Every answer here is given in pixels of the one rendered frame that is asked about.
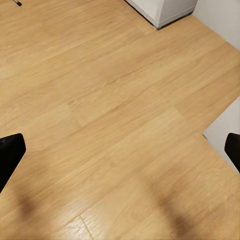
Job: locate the desk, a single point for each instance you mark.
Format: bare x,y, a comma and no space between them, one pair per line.
217,133

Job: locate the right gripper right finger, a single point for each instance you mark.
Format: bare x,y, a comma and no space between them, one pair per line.
232,149

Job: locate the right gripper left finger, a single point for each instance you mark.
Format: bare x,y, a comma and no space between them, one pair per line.
12,150

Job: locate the bookcase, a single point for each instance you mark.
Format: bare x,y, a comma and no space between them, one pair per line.
162,12

